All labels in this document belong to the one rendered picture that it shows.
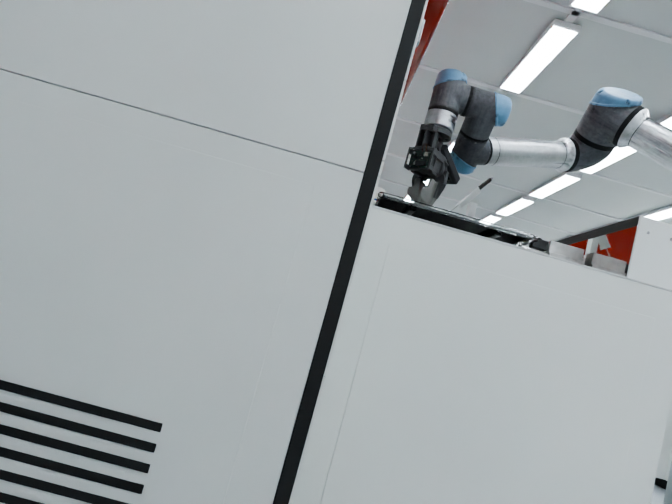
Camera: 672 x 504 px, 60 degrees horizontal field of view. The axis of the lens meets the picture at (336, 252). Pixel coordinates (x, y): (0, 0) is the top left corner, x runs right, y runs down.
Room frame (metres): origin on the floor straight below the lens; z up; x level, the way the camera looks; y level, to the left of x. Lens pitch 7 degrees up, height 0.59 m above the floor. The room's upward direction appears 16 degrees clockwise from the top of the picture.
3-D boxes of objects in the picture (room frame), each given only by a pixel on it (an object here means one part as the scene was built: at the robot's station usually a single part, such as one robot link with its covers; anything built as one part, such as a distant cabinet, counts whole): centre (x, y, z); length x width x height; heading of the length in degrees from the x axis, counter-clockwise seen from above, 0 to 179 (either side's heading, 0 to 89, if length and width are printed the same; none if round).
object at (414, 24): (1.25, -0.01, 1.02); 0.81 x 0.03 x 0.40; 1
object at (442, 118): (1.38, -0.16, 1.13); 0.08 x 0.08 x 0.05
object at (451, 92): (1.38, -0.16, 1.21); 0.09 x 0.08 x 0.11; 91
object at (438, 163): (1.37, -0.16, 1.05); 0.09 x 0.08 x 0.12; 140
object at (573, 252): (1.32, -0.50, 0.89); 0.08 x 0.03 x 0.03; 91
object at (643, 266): (1.39, -0.60, 0.89); 0.55 x 0.09 x 0.14; 1
